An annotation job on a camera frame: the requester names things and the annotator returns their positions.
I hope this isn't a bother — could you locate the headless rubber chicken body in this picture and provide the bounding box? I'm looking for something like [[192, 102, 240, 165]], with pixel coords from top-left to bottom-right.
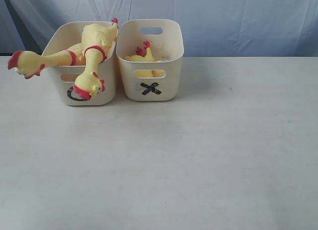
[[124, 41, 165, 78]]

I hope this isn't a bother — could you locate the cream bin marked X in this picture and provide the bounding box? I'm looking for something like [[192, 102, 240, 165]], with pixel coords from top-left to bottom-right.
[[116, 19, 184, 101]]

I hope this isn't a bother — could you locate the cream bin marked O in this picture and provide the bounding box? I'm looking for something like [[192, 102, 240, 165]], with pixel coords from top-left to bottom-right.
[[42, 21, 118, 106]]

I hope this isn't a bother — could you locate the whole rubber chicken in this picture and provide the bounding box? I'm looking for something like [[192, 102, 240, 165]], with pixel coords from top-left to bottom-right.
[[73, 18, 119, 100], [7, 43, 86, 79]]

